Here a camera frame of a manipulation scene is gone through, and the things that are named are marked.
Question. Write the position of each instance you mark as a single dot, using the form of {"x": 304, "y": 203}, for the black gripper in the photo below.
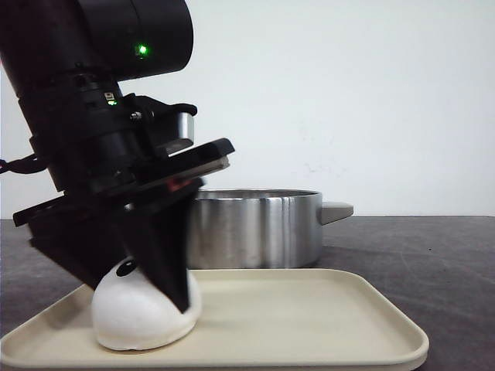
{"x": 155, "y": 228}

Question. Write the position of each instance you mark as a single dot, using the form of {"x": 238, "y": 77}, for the panda bun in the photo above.
{"x": 129, "y": 313}

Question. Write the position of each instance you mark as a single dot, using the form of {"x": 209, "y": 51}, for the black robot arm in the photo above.
{"x": 125, "y": 165}

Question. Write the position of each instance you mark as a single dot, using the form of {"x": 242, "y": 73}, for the stainless steel pot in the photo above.
{"x": 259, "y": 228}

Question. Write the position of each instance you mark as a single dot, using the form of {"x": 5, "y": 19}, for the beige plastic tray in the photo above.
{"x": 302, "y": 319}

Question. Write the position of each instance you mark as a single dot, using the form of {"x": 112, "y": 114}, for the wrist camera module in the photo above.
{"x": 163, "y": 129}

